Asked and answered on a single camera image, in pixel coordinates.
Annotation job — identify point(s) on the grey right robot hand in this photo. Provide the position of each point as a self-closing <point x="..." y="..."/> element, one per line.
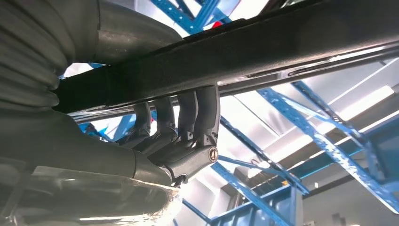
<point x="78" y="149"/>

